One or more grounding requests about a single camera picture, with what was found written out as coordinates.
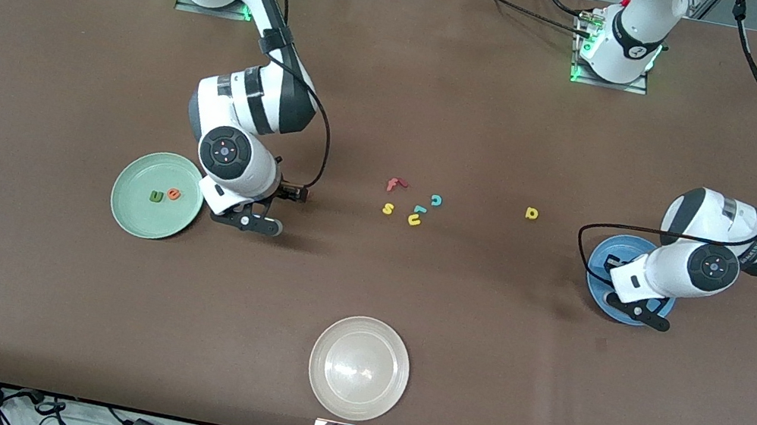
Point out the yellow letter a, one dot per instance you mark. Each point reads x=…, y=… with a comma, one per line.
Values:
x=529, y=215

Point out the orange letter e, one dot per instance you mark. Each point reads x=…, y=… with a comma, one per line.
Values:
x=174, y=194

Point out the beige plate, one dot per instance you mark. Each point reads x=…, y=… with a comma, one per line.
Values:
x=358, y=368

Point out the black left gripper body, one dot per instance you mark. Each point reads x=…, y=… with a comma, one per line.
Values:
x=617, y=268

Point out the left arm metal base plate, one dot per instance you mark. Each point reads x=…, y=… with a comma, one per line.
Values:
x=611, y=85

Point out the teal letter r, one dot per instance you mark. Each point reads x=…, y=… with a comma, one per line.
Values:
x=419, y=209

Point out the blue plate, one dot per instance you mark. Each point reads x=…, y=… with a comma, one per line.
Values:
x=623, y=246

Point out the red letter f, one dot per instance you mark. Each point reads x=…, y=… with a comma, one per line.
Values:
x=394, y=185

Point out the green letter u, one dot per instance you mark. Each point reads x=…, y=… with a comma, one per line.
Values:
x=155, y=200

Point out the green plate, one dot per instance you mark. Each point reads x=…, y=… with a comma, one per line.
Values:
x=139, y=219

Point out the yellow letter s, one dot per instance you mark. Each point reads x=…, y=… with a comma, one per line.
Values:
x=388, y=208

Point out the teal letter c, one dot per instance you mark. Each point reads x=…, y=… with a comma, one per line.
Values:
x=440, y=200

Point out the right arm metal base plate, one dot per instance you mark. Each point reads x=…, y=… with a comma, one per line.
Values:
x=227, y=12

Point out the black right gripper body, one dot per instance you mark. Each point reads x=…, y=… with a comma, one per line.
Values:
x=287, y=191

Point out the yellow letter u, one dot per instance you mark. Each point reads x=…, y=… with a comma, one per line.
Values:
x=413, y=224

